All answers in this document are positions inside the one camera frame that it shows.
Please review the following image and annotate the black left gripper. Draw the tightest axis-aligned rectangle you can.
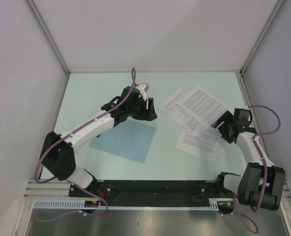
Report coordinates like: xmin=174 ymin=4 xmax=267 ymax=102
xmin=127 ymin=97 xmax=157 ymax=121

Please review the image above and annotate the blue clipboard folder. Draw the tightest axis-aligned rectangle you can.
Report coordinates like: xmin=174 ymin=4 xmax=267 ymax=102
xmin=89 ymin=120 xmax=156 ymax=163

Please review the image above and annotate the text paper sheet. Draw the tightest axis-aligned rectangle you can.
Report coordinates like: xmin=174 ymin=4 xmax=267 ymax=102
xmin=176 ymin=85 xmax=233 ymax=127
xmin=175 ymin=130 xmax=222 ymax=163

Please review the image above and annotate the table form paper sheet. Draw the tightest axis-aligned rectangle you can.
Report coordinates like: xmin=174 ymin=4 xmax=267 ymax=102
xmin=158 ymin=88 xmax=207 ymax=137

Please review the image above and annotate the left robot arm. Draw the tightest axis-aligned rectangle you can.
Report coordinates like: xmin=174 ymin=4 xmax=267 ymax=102
xmin=40 ymin=84 xmax=157 ymax=197

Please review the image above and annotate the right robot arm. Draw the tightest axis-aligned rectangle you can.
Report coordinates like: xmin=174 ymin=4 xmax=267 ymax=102
xmin=211 ymin=108 xmax=286 ymax=211

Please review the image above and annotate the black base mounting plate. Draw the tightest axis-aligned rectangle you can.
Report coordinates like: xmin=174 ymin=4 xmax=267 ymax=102
xmin=68 ymin=179 xmax=237 ymax=207

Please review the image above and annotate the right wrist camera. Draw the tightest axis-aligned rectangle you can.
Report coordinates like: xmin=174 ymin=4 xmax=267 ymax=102
xmin=233 ymin=108 xmax=252 ymax=126

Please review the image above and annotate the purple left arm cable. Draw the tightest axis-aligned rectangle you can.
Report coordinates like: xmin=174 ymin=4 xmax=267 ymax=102
xmin=33 ymin=67 xmax=139 ymax=223

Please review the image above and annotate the right aluminium frame post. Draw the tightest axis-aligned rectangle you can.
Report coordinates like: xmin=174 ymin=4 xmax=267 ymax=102
xmin=240 ymin=0 xmax=286 ymax=74

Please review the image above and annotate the aluminium frame post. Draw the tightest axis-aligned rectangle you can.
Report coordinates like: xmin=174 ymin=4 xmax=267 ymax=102
xmin=25 ymin=0 xmax=70 ymax=76
xmin=240 ymin=0 xmax=286 ymax=74

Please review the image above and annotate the left aluminium frame post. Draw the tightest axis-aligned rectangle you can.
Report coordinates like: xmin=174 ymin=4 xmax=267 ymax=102
xmin=25 ymin=0 xmax=70 ymax=76

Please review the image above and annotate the aluminium front frame rail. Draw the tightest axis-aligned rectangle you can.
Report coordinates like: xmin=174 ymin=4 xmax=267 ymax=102
xmin=24 ymin=178 xmax=291 ymax=200

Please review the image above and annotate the slotted cable duct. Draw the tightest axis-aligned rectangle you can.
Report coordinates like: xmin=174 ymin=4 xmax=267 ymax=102
xmin=33 ymin=198 xmax=233 ymax=211

